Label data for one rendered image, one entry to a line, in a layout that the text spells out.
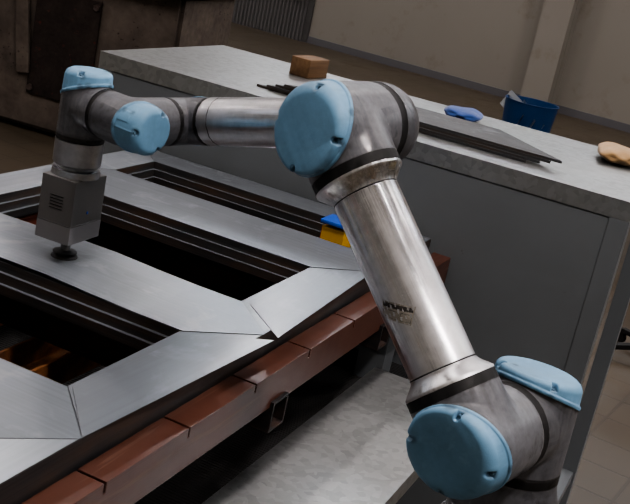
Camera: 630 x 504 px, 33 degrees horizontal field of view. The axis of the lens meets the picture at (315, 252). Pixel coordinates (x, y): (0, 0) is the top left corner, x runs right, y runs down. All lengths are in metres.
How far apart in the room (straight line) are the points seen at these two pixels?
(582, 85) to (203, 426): 10.28
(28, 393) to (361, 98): 0.54
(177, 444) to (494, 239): 1.11
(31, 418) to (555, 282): 1.31
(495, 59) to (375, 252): 10.58
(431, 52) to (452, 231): 9.86
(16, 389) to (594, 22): 10.43
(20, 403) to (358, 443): 0.64
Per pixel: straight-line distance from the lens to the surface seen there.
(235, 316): 1.64
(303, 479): 1.61
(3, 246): 1.78
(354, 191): 1.30
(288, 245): 2.03
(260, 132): 1.57
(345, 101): 1.29
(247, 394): 1.51
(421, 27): 12.19
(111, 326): 1.62
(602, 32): 11.46
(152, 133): 1.59
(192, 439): 1.40
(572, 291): 2.28
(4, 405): 1.30
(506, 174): 2.26
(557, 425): 1.37
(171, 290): 1.70
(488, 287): 2.32
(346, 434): 1.77
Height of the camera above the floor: 1.47
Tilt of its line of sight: 17 degrees down
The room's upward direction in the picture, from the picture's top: 12 degrees clockwise
